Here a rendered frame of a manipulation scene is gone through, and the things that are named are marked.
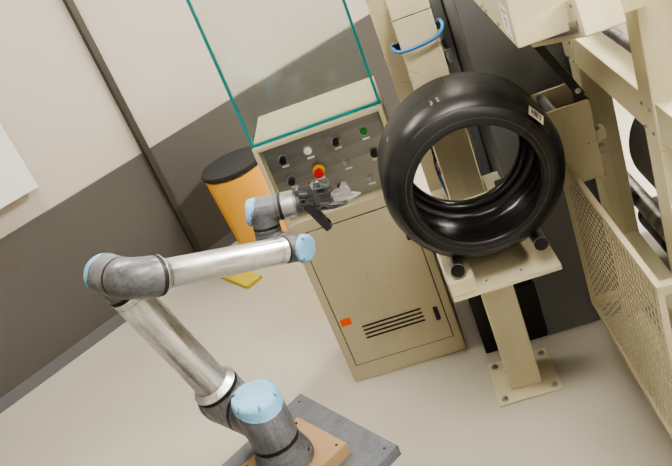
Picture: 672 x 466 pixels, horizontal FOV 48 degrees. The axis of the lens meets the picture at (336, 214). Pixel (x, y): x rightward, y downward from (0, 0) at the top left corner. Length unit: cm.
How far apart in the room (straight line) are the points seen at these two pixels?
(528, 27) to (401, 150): 57
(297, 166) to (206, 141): 213
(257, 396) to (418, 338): 137
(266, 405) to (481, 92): 112
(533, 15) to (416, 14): 67
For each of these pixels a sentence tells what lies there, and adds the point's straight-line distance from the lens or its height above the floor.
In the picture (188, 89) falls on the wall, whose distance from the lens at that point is 514.
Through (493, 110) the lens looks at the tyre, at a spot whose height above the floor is 140.
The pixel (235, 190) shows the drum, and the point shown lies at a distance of 471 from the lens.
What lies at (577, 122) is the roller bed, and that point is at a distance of 271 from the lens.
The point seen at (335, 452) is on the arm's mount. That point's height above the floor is 65.
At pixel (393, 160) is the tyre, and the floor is 134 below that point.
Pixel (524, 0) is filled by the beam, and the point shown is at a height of 175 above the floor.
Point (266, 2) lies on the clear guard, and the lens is 291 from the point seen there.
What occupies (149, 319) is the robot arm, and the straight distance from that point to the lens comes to 225.
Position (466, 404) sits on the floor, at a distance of 336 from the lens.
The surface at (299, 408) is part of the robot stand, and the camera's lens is 272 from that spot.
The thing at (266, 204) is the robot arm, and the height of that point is 131.
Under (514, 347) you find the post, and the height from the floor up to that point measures 22.
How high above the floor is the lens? 228
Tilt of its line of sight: 26 degrees down
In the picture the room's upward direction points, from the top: 22 degrees counter-clockwise
